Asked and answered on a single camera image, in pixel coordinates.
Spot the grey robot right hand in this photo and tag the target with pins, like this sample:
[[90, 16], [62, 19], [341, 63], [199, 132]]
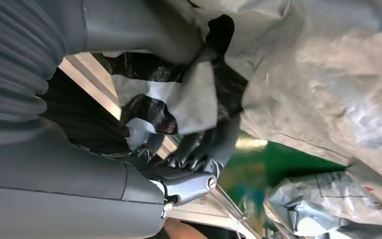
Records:
[[62, 198]]

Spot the green conveyor belt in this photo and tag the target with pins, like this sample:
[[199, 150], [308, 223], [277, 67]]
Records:
[[276, 161]]

